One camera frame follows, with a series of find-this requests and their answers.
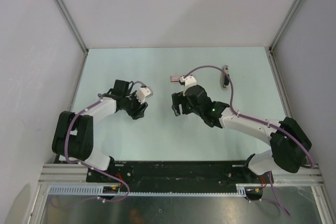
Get black silver stapler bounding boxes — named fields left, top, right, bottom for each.
left=220, top=65, right=230, bottom=91

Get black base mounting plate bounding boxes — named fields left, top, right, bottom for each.
left=86, top=159, right=274, bottom=194

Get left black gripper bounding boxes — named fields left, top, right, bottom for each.
left=122, top=90, right=148, bottom=120

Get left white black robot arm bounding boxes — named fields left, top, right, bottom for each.
left=51, top=80, right=153, bottom=182

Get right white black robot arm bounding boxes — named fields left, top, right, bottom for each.
left=172, top=84, right=312, bottom=183

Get red staple box with tray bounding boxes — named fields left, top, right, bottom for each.
left=170, top=75, right=183, bottom=82

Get white slotted cable duct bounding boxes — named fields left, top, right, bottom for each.
left=46, top=183, right=263, bottom=197

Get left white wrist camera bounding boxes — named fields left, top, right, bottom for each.
left=135, top=87, right=153, bottom=104

